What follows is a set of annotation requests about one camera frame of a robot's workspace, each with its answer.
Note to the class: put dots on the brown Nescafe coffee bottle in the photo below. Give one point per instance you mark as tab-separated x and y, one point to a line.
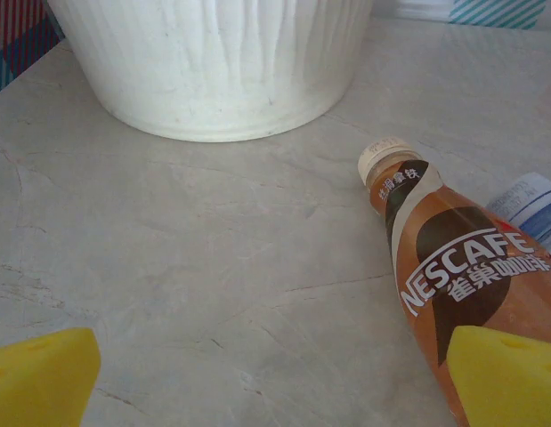
457	249

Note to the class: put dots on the white ribbed plastic bin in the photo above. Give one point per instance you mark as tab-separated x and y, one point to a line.
213	66

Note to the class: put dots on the clear bottle pale blue label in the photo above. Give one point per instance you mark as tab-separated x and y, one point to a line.
533	204

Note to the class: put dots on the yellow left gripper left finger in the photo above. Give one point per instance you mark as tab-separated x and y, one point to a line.
39	378

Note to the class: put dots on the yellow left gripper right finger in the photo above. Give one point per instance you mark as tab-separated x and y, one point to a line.
511	382

